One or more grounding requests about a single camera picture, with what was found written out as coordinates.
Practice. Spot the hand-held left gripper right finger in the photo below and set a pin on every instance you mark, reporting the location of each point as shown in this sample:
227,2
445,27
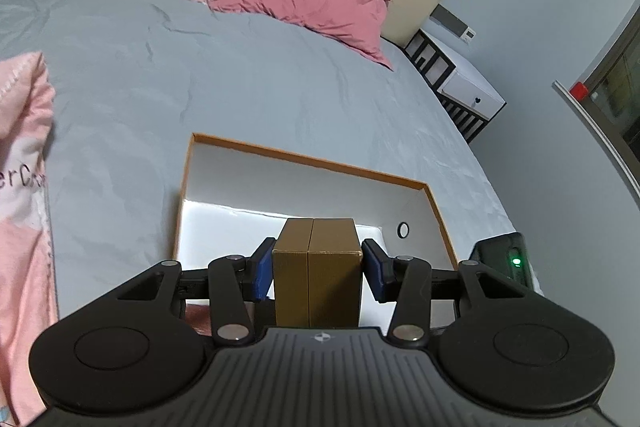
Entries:
375,272

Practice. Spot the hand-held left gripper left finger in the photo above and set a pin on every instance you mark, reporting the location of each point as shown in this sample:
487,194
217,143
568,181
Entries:
264,272

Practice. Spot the gold cardboard box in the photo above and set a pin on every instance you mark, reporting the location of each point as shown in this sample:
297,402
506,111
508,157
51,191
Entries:
315,272

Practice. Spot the orange storage box white inside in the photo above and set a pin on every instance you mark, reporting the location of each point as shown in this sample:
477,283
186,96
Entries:
240,187

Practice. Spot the white black nightstand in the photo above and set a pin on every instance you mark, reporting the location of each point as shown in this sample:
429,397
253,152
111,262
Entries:
472,84

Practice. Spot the small red window tag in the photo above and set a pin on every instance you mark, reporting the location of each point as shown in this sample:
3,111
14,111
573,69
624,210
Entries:
580,90

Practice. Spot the grey bed sheet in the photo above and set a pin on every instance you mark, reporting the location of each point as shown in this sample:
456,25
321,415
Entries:
200,72

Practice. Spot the pink printed quilt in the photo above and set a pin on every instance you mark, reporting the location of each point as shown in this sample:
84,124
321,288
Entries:
22,217

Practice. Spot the grey window frame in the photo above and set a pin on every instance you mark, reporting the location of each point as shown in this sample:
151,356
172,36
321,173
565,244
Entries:
607,107

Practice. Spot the wall switch panel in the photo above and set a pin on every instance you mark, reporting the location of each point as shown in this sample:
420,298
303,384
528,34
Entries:
452,23

